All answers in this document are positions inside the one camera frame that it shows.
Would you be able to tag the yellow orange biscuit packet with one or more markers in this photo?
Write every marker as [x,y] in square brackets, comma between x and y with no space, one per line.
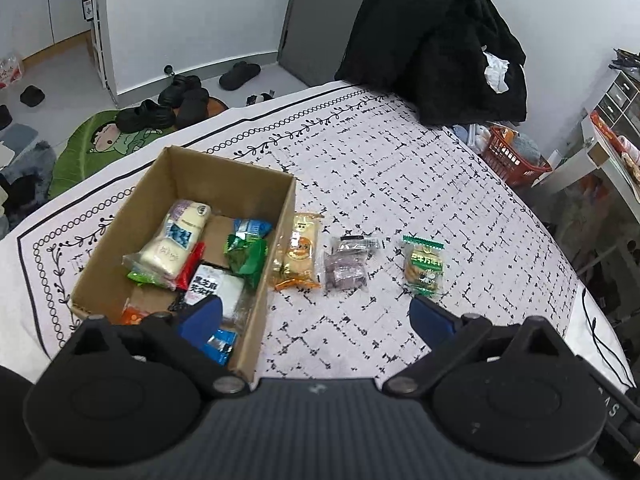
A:
[297,255]

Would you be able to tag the dark spray bottle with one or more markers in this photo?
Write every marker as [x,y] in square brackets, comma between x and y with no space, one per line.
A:
[87,2]

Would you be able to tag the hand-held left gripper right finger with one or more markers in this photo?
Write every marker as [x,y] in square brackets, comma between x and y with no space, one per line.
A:
[430,320]

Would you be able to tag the black and white snack packet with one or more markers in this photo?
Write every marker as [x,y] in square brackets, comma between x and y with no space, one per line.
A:
[215,285]

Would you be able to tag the red snack packet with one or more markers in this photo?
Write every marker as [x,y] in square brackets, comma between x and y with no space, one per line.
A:
[192,272]

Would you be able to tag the brown cardboard box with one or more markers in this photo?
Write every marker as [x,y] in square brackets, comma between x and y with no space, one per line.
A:
[265,310]

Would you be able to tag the grey fluffy rug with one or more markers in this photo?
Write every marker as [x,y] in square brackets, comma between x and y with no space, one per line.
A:
[30,165]

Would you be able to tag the small blue green snack packet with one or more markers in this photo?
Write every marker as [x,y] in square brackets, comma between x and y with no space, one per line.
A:
[255,227]

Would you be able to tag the green white biscuit packet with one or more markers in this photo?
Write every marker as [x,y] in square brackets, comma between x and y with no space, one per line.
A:
[424,267]

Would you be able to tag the cream bread packet purple print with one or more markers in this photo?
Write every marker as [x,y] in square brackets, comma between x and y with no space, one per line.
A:
[192,215]

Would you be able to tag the orange snack packet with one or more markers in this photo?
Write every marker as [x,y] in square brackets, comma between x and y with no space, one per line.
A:
[132,316]

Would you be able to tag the small dark clear snack packet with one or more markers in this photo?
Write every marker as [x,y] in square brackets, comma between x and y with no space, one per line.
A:
[357,246]

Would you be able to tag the dark green snack packet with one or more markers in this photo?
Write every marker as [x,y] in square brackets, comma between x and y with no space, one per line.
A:
[247,260]

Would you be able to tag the green cartoon floor mat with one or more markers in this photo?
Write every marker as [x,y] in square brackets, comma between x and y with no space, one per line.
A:
[85,160]

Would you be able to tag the blue silver snack packet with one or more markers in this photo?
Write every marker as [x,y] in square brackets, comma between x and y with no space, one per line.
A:
[222,345]

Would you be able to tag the white metal rack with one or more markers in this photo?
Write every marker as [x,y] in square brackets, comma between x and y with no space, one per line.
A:
[97,45]

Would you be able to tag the black jacket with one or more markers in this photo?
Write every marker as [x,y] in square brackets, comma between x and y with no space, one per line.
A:
[435,45]

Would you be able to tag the grey drawer unit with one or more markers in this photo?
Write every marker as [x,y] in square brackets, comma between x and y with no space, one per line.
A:
[620,97]

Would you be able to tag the black slipper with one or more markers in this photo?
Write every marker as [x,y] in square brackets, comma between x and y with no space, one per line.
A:
[145,116]
[32,96]
[177,89]
[192,107]
[240,76]

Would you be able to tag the white crumpled cloth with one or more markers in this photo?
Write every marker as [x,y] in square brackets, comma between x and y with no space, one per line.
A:
[496,72]

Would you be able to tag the light green snack packet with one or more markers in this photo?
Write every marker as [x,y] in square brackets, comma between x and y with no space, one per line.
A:
[142,277]

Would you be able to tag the white desk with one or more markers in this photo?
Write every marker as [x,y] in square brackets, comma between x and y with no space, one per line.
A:
[575,165]

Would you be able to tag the clear plastic bag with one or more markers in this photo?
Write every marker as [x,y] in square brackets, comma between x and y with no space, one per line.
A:
[10,70]

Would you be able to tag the red plastic basket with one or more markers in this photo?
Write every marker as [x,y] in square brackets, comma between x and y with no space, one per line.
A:
[505,160]

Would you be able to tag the cream bread packet blue picture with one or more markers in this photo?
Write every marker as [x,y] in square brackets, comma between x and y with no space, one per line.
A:
[160,255]

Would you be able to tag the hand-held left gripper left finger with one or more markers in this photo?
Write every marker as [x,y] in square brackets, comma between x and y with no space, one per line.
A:
[200,317]

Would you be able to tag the purple cake packet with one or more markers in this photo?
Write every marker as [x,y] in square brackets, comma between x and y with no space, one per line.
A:
[345,270]

